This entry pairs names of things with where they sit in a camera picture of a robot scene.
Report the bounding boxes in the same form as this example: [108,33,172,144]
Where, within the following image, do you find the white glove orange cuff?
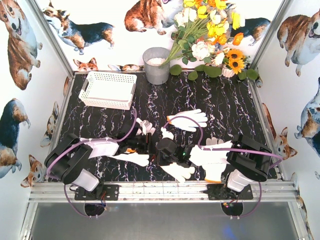
[202,137,227,184]
[166,109,208,132]
[112,152,150,167]

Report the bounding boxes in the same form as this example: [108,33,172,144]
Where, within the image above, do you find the cream glove red cuff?
[161,163,196,183]

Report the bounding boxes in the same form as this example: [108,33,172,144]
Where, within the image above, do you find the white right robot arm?
[153,135,271,193]

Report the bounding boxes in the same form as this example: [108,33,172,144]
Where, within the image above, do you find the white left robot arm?
[44,132,153,192]

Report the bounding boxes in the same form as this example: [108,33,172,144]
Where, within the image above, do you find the white plastic storage basket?
[78,71,137,110]

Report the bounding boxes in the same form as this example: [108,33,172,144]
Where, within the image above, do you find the white glove orange cuff top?
[166,109,208,132]

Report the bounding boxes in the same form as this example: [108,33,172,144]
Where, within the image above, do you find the grey metal bucket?
[142,47,170,85]

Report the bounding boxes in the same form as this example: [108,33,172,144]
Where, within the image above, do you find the small sunflower pot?
[221,48,259,82]

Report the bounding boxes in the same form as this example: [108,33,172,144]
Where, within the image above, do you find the artificial flower bouquet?
[166,0,249,68]

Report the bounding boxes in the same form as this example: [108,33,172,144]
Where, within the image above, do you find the aluminium front rail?
[28,179,298,204]

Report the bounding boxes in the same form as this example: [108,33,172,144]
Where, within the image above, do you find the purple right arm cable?
[162,116,283,218]

